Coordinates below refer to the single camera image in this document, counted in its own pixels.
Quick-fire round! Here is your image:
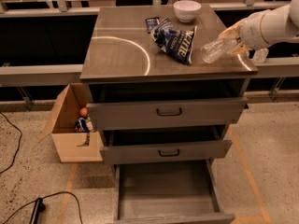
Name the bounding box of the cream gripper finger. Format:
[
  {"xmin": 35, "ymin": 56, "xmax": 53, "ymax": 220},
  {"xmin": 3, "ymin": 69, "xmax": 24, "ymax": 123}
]
[
  {"xmin": 219, "ymin": 19, "xmax": 245, "ymax": 39},
  {"xmin": 232, "ymin": 44, "xmax": 250, "ymax": 54}
]

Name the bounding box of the clear plastic water bottle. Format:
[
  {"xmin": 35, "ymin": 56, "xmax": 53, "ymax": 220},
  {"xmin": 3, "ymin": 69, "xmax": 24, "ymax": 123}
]
[{"xmin": 201, "ymin": 38, "xmax": 238, "ymax": 63}]

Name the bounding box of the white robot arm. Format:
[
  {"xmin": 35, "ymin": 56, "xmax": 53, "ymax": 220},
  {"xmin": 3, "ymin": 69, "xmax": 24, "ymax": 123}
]
[{"xmin": 219, "ymin": 0, "xmax": 299, "ymax": 53}]

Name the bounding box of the large clear sanitizer bottle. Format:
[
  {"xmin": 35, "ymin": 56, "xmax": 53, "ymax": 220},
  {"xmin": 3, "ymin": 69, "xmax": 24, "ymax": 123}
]
[{"xmin": 252, "ymin": 49, "xmax": 269, "ymax": 63}]

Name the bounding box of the grey top drawer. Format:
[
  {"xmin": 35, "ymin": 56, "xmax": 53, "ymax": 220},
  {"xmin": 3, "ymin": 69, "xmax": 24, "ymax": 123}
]
[{"xmin": 87, "ymin": 97, "xmax": 247, "ymax": 130}]

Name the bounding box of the grey drawer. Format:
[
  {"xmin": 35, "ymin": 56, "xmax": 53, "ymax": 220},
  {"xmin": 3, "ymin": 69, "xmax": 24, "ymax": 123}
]
[
  {"xmin": 113, "ymin": 161, "xmax": 235, "ymax": 224},
  {"xmin": 100, "ymin": 140, "xmax": 232, "ymax": 164},
  {"xmin": 87, "ymin": 97, "xmax": 247, "ymax": 130}
]

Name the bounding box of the grey drawer cabinet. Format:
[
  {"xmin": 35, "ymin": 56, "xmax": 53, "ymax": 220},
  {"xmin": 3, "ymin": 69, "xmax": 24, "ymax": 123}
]
[{"xmin": 80, "ymin": 6, "xmax": 256, "ymax": 224}]

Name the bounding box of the grey middle drawer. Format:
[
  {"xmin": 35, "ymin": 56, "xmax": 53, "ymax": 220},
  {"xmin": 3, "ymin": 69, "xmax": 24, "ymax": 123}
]
[{"xmin": 100, "ymin": 140, "xmax": 232, "ymax": 164}]

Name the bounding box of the grey bottom drawer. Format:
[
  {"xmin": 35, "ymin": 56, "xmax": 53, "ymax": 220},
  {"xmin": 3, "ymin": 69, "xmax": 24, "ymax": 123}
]
[{"xmin": 113, "ymin": 161, "xmax": 235, "ymax": 224}]

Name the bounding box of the white ceramic bowl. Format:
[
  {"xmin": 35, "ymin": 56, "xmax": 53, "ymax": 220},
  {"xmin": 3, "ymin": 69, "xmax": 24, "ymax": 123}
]
[{"xmin": 173, "ymin": 0, "xmax": 202, "ymax": 22}]

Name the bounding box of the blue kettle chips bag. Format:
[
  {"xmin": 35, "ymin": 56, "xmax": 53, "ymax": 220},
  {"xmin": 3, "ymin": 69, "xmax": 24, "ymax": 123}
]
[{"xmin": 150, "ymin": 18, "xmax": 197, "ymax": 65}]

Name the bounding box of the small dark blue packet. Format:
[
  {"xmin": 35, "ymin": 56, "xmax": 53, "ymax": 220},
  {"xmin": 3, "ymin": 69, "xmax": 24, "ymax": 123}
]
[{"xmin": 146, "ymin": 17, "xmax": 160, "ymax": 33}]

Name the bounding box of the orange fruit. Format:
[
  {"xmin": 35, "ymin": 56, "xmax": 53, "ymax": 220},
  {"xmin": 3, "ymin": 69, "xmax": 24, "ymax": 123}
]
[{"xmin": 79, "ymin": 107, "xmax": 88, "ymax": 119}]

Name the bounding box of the blue soda can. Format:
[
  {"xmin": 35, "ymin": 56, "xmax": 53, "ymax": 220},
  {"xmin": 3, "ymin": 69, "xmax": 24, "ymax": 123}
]
[{"xmin": 75, "ymin": 118, "xmax": 89, "ymax": 133}]

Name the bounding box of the cardboard box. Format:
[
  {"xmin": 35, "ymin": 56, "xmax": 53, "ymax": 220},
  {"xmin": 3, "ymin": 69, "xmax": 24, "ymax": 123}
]
[{"xmin": 40, "ymin": 83, "xmax": 103, "ymax": 162}]

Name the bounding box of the grey metal railing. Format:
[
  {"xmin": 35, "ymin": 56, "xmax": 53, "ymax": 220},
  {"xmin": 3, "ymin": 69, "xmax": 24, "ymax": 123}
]
[{"xmin": 0, "ymin": 1, "xmax": 288, "ymax": 87}]

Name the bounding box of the black floor cable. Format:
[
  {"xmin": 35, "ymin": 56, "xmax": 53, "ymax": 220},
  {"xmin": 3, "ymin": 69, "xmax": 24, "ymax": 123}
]
[{"xmin": 0, "ymin": 111, "xmax": 23, "ymax": 175}]

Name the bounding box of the black power plug cable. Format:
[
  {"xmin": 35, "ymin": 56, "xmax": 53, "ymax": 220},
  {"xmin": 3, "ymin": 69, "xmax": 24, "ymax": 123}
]
[{"xmin": 1, "ymin": 190, "xmax": 84, "ymax": 224}]

